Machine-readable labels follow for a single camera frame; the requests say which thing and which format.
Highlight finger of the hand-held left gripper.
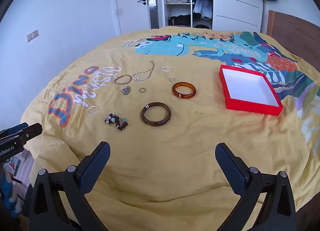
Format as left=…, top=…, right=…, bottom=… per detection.
left=0, top=122, right=28, bottom=136
left=0, top=123, right=43, bottom=146

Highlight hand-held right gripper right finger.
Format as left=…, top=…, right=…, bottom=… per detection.
left=215, top=142, right=297, bottom=231

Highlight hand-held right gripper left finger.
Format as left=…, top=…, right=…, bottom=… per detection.
left=29, top=141, right=111, bottom=231

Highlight red jewelry box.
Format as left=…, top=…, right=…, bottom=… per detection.
left=219, top=65, right=284, bottom=116

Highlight gold chain necklace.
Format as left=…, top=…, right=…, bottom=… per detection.
left=132, top=60, right=155, bottom=82

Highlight printed carton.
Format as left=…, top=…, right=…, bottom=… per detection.
left=9, top=155, right=28, bottom=184

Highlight yellow dinosaur printed blanket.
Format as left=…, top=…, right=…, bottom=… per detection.
left=21, top=26, right=320, bottom=231

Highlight dark brown bangle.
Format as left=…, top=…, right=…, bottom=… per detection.
left=140, top=102, right=172, bottom=127

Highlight amber orange bangle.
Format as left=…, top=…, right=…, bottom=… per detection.
left=172, top=82, right=196, bottom=100

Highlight thin gold bangle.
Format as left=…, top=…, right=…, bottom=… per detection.
left=114, top=74, right=132, bottom=85

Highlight wooden headboard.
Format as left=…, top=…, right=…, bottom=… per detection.
left=266, top=10, right=320, bottom=69

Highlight folded black clothes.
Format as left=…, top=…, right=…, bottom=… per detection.
left=169, top=14, right=192, bottom=26

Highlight white door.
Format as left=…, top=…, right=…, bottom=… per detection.
left=113, top=0, right=152, bottom=37

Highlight grey hanging jacket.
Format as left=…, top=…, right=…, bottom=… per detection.
left=194, top=0, right=213, bottom=19

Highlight white wardrobe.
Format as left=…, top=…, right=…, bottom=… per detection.
left=155, top=0, right=265, bottom=33

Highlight mixed bead bracelet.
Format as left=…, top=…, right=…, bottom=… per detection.
left=104, top=112, right=129, bottom=132

